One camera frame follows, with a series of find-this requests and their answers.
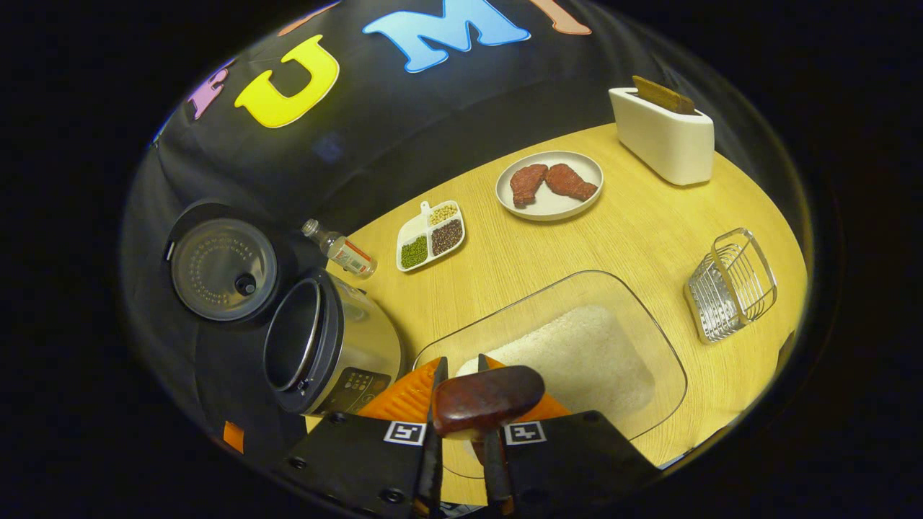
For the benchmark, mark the flat wooden spatula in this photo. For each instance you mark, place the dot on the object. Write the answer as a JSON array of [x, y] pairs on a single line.
[[663, 95]]

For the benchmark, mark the dark wooden spoon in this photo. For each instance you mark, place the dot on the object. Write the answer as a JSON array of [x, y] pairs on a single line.
[[490, 396]]

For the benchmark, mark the white chopstick holder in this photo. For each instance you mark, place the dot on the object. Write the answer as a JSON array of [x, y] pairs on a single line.
[[663, 144]]

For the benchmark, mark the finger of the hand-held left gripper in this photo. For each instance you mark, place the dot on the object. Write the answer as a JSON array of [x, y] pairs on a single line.
[[233, 436]]

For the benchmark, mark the white divided bean dish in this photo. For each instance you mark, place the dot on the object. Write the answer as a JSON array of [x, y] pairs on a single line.
[[418, 227]]

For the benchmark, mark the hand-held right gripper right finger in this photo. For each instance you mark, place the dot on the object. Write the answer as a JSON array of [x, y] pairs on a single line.
[[577, 454]]

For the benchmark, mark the round white plate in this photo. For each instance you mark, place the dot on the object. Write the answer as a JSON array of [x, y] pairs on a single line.
[[555, 209]]

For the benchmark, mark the small clear bottle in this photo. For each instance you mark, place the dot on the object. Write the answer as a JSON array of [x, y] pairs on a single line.
[[346, 252]]

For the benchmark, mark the red meat piece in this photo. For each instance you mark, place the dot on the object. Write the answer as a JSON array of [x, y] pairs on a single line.
[[571, 182], [528, 182]]

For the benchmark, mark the dark grey rice cooker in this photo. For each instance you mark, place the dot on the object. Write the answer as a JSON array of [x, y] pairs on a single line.
[[353, 339]]

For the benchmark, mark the black backdrop cloth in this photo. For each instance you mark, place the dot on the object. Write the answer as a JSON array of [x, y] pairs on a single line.
[[360, 158]]

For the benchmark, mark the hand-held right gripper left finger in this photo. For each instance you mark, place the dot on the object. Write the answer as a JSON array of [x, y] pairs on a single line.
[[353, 454]]

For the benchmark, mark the clear glass rectangular container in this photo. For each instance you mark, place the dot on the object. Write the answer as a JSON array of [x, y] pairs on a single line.
[[505, 310]]

